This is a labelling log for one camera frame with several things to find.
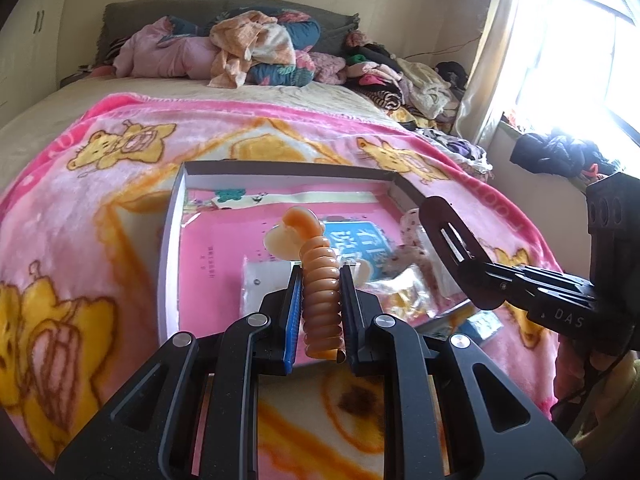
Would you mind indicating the dark cardboard box lid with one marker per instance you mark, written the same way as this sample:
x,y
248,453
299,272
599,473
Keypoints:
x,y
225,174

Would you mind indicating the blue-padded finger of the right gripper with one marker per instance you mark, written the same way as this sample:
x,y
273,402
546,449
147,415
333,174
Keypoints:
x,y
493,293

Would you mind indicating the black jacket on sill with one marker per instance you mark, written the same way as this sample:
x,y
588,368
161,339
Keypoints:
x,y
562,155

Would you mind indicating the pink dotted fabric scrunchie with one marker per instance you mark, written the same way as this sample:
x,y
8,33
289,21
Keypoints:
x,y
414,248

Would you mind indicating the pink cartoon bear blanket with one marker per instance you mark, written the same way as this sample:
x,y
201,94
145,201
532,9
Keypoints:
x,y
85,195

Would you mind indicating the cream curtain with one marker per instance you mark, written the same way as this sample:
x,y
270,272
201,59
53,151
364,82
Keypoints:
x,y
485,95

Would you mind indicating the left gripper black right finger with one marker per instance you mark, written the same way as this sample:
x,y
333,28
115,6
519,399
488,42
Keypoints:
x,y
354,329

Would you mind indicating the orange white crumpled cloth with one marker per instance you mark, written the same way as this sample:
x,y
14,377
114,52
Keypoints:
x,y
244,41

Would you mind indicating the clear plastic packet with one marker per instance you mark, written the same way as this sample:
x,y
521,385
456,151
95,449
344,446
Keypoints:
x,y
261,278

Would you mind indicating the floral laundry basket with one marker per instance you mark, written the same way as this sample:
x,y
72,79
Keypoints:
x,y
470,157

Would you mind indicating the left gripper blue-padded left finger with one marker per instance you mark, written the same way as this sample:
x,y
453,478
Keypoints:
x,y
290,317

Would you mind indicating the white built-in wardrobe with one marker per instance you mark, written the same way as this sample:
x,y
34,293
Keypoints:
x,y
29,55

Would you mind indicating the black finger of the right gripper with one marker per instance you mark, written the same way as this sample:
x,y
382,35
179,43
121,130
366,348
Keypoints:
x,y
499,263

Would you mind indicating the pink folded quilt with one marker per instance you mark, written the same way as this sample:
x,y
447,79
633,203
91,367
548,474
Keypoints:
x,y
168,48

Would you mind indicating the dark grey headboard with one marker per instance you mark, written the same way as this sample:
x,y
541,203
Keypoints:
x,y
123,19

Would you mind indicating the pile of mixed clothes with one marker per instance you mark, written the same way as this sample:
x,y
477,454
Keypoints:
x,y
410,92

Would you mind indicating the bagged yellow rings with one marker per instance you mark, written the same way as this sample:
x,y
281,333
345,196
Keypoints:
x,y
410,294

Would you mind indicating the cream pearl claw clip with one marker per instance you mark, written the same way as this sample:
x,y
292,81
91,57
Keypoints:
x,y
361,272

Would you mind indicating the blue rectangular eraser block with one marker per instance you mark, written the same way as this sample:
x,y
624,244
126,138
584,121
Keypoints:
x,y
481,327

